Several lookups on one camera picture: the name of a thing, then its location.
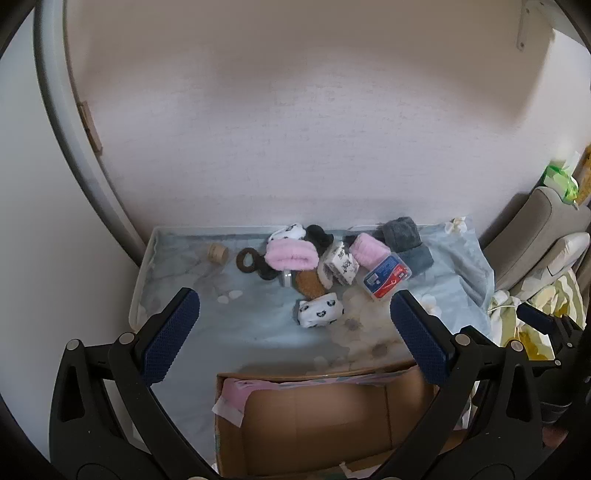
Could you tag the floral light blue tablecloth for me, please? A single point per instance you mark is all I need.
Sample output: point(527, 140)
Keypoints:
point(258, 323)

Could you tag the yellow striped bedding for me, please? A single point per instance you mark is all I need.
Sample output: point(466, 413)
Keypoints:
point(508, 314)

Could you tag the pink fluffy headband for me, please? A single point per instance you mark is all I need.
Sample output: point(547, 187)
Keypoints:
point(369, 249)
point(291, 255)

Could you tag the clear plastic box red label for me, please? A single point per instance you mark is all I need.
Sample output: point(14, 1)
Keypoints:
point(387, 275)

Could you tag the cardboard box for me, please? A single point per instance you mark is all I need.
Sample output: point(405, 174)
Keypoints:
point(323, 424)

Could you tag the green tissue pack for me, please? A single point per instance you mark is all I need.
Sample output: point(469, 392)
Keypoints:
point(561, 177)

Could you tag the brown scrunchie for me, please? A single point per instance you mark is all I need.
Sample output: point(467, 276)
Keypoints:
point(247, 261)

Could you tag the grey door frame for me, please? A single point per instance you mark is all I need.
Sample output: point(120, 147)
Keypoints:
point(60, 92)

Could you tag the white pillow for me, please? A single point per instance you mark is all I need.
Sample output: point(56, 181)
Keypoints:
point(554, 258)

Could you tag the black scrunchie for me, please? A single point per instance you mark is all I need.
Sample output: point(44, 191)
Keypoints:
point(319, 235)

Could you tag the white black-patterned sock roll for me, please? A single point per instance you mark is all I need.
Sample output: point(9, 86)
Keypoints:
point(320, 312)
point(339, 265)
point(288, 232)

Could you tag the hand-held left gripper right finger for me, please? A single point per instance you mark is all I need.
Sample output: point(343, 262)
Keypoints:
point(418, 337)

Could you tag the grey cushion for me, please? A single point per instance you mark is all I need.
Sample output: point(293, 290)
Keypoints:
point(531, 230)

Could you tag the small cork stopper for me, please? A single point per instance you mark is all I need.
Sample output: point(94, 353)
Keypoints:
point(218, 253)

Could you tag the wooden door hinge block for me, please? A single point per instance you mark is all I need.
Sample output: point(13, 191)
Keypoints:
point(90, 127)

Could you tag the white wall bracket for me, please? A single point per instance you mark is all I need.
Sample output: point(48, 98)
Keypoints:
point(524, 27)

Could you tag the pink package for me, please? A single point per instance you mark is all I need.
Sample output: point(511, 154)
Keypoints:
point(235, 392)

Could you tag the grey fluffy cloth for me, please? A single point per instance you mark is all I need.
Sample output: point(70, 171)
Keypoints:
point(401, 230)

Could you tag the dark blue-grey cloth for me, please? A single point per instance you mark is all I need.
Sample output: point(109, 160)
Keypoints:
point(415, 259)

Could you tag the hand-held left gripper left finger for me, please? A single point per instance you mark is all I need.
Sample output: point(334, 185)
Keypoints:
point(168, 337)

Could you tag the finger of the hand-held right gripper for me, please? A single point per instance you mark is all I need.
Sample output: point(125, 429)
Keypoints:
point(535, 317)

